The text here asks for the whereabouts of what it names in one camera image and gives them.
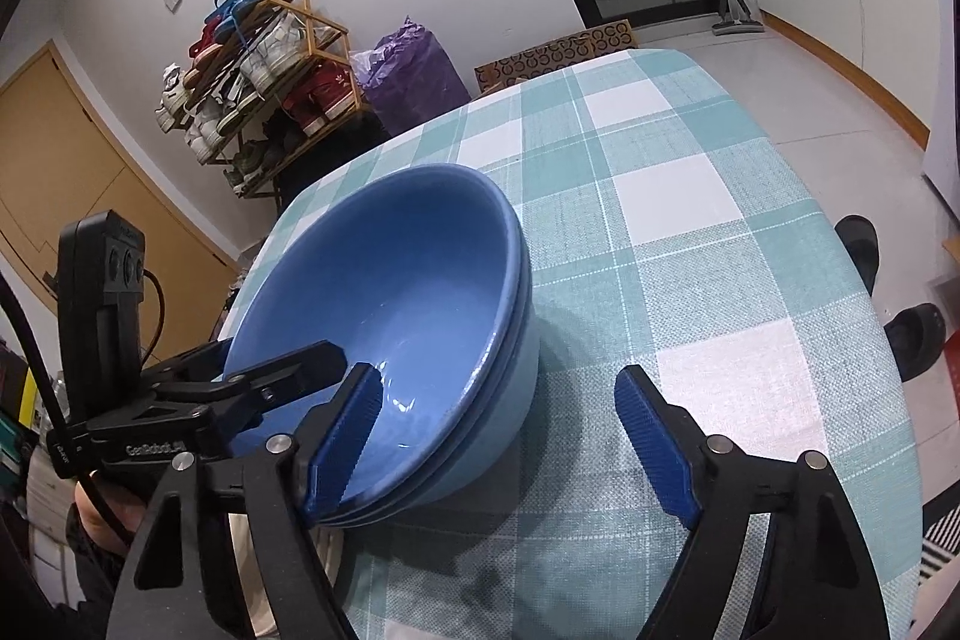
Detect purple plastic bag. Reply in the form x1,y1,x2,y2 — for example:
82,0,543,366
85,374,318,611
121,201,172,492
350,18,470,136

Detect wooden door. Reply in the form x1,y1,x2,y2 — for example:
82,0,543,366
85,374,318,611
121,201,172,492
2,46,236,360

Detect upright vacuum mop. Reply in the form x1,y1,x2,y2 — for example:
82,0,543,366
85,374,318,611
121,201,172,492
711,0,765,37

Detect teal checked tablecloth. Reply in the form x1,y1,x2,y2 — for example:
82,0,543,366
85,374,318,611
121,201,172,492
233,49,921,638

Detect black slipper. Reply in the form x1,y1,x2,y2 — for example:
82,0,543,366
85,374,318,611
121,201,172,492
884,302,946,383
835,214,880,294

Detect red sneakers on rack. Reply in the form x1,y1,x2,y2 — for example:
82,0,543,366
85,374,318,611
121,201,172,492
281,60,355,136

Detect patterned cardboard box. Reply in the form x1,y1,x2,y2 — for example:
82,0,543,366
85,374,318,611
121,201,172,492
475,19,636,96

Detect blue bowl large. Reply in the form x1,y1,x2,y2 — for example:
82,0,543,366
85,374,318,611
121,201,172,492
224,164,529,521

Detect person left hand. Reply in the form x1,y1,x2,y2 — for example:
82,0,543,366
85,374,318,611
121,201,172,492
73,473,148,555

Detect wooden shoe rack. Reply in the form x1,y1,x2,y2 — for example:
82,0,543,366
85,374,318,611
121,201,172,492
155,0,373,200

